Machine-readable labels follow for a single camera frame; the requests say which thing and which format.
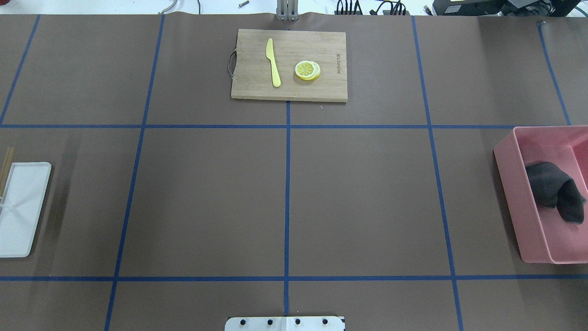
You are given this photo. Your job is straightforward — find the aluminium frame post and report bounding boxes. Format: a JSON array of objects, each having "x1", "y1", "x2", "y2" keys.
[{"x1": 276, "y1": 0, "x2": 300, "y2": 21}]

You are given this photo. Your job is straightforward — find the white rectangular tray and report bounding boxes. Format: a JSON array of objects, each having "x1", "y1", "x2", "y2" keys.
[{"x1": 0, "y1": 162, "x2": 52, "y2": 258}]

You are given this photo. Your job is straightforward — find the grey microfibre cloth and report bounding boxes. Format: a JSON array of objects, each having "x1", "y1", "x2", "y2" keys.
[{"x1": 525, "y1": 161, "x2": 587, "y2": 225}]

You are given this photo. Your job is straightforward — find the wooden stick near tray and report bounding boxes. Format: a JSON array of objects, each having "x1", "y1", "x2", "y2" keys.
[{"x1": 0, "y1": 147, "x2": 16, "y2": 196}]

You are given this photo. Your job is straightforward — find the pink plastic bin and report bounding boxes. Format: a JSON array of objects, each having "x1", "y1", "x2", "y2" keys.
[{"x1": 494, "y1": 126, "x2": 588, "y2": 264}]

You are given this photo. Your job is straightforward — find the yellow plastic knife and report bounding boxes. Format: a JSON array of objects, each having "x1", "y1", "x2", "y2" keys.
[{"x1": 265, "y1": 38, "x2": 281, "y2": 88}]

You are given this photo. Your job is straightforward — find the wooden cutting board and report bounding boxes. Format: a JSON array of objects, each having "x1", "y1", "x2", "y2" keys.
[{"x1": 231, "y1": 28, "x2": 348, "y2": 103}]

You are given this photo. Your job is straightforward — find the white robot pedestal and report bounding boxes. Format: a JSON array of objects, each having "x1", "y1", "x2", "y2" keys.
[{"x1": 224, "y1": 316, "x2": 346, "y2": 331}]

